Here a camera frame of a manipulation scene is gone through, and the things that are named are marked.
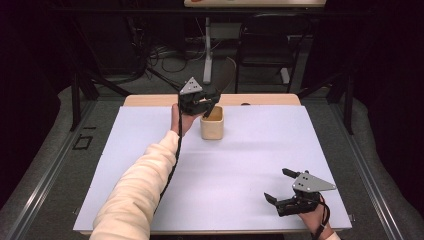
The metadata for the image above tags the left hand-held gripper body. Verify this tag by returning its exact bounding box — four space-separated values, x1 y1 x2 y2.
178 76 218 117

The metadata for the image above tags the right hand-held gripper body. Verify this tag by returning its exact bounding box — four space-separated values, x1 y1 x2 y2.
275 170 337 218

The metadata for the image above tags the black spatula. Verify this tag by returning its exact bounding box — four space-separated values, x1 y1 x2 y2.
202 99 218 119

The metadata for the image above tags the beige square cup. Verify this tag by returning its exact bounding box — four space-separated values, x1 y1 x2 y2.
199 105 225 141

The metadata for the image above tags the person's right hand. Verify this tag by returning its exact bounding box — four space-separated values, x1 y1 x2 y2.
297 195 334 236

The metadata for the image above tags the person's left hand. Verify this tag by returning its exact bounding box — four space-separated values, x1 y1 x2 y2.
170 102 204 137

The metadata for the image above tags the white desk leg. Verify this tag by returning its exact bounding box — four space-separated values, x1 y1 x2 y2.
202 16 215 85

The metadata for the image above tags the wooden table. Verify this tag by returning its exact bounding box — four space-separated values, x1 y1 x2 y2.
79 93 348 236

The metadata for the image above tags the white table mat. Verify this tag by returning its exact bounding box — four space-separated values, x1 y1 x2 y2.
72 105 353 233

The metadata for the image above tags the short white desk foot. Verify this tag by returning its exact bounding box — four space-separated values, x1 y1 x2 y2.
279 67 291 85

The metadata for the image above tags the black folding chair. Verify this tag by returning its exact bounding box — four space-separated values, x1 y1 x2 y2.
232 13 313 95

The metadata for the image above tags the light wooden desk top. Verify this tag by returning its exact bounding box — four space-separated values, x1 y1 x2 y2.
183 0 328 9

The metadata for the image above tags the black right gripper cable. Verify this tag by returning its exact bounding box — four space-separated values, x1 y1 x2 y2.
312 195 332 240

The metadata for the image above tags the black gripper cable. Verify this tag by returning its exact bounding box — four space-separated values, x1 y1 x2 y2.
312 195 332 240
153 94 184 215

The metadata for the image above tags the tangle of floor cables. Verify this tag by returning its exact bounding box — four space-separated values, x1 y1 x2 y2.
146 39 208 75

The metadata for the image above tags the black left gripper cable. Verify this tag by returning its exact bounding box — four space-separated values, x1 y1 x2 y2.
153 94 184 215

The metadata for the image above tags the grey metal floor rail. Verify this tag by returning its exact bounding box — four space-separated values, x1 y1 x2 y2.
0 99 98 240
328 102 406 240

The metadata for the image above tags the black metal frame stand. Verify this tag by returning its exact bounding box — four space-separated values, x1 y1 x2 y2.
295 64 355 136
69 64 132 132

